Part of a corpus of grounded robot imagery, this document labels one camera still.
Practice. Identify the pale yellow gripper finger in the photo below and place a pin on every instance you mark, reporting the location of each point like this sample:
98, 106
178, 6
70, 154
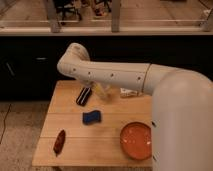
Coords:
98, 90

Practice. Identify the white ceramic cup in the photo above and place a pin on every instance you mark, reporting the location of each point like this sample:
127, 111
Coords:
106, 89

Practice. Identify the black whiteboard eraser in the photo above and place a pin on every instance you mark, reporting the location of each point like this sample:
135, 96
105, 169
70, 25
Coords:
83, 96

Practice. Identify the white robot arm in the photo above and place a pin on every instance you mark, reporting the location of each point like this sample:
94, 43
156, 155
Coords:
182, 105

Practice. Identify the white patterned box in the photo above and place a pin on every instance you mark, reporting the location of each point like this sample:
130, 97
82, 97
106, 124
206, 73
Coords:
125, 93

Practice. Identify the black office chair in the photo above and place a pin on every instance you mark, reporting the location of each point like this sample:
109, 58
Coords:
66, 6

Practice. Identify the brown wooden object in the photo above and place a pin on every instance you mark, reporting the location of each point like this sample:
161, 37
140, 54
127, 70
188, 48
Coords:
59, 143

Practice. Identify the wooden table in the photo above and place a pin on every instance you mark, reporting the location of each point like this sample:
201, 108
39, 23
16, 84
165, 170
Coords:
96, 144

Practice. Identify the blue sponge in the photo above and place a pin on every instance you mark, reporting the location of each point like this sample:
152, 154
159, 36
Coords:
91, 117

